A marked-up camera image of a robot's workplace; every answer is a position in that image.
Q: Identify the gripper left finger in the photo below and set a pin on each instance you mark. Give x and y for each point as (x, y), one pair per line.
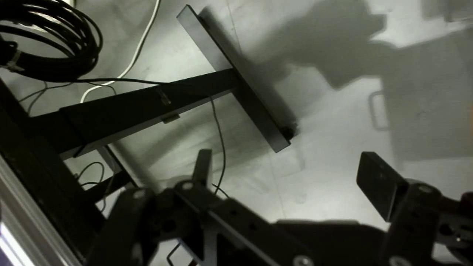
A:
(236, 218)

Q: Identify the silver aluminium rail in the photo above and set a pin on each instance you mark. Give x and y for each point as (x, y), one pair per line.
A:
(26, 218)

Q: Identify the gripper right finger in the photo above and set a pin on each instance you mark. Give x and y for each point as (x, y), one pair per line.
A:
(414, 221)

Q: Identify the black desk leg with foot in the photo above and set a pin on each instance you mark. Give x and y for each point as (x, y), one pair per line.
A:
(147, 105)

